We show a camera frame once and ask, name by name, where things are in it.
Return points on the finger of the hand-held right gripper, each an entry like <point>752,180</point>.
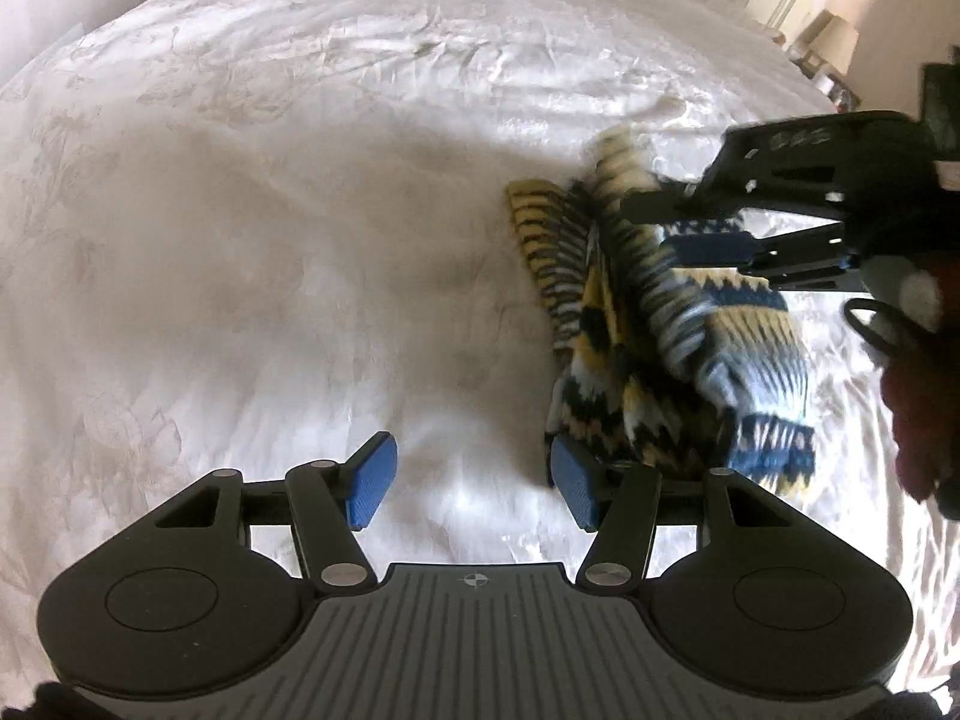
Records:
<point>712,249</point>
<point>667,204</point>

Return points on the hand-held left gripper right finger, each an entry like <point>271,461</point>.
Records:
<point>574,481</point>

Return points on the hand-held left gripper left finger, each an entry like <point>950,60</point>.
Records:
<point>371,481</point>

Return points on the zigzag patterned knit sweater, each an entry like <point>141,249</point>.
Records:
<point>645,360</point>

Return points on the person's right forearm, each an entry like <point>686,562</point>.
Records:
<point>926,420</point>

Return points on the bedside lamp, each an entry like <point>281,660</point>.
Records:
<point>829,41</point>

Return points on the white bedspread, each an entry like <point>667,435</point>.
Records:
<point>300,225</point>

